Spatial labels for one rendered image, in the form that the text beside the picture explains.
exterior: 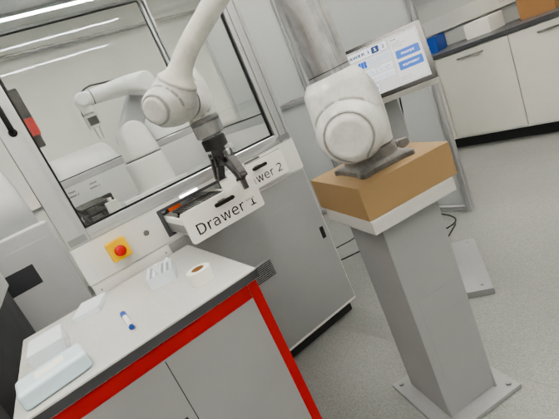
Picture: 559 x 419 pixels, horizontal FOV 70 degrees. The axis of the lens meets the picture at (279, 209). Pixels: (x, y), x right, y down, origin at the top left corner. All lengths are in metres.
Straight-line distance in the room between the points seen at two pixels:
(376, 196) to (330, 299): 1.05
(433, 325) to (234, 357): 0.60
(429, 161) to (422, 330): 0.50
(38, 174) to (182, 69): 0.70
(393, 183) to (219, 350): 0.63
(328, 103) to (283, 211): 0.98
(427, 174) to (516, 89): 2.76
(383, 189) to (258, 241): 0.82
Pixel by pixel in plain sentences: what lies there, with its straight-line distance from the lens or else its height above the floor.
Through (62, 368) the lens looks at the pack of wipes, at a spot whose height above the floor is 0.80.
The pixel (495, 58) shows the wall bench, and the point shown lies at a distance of 3.87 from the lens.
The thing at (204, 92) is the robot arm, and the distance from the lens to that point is 1.21.
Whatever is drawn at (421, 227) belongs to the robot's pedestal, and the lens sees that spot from 1.22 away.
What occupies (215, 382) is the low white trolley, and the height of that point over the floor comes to 0.55.
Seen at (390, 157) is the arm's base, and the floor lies 0.88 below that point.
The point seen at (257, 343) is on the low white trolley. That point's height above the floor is 0.56.
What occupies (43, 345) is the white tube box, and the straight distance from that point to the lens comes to 1.24.
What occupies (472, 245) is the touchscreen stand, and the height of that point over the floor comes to 0.03.
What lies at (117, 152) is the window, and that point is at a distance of 1.60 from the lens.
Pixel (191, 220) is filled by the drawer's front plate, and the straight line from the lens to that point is 1.32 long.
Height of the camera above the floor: 1.16
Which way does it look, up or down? 15 degrees down
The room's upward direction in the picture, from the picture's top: 24 degrees counter-clockwise
